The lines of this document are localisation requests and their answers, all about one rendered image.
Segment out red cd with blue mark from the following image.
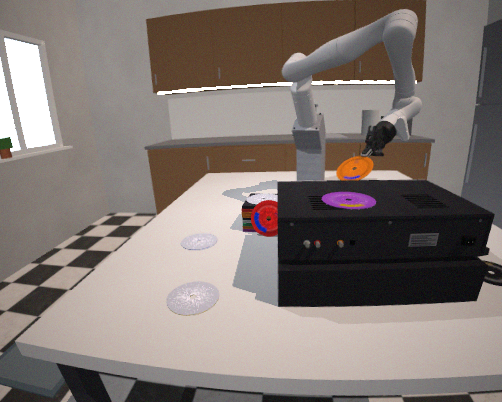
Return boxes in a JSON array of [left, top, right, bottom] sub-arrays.
[[251, 200, 278, 237]]

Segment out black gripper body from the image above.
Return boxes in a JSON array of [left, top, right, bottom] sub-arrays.
[[374, 121, 396, 149]]

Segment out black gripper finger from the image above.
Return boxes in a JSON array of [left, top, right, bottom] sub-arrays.
[[367, 141, 385, 158], [361, 126, 384, 157]]

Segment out pink cd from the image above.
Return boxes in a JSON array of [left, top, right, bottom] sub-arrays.
[[322, 192, 376, 209]]

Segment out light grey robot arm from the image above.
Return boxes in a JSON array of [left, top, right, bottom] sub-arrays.
[[282, 9, 422, 142]]

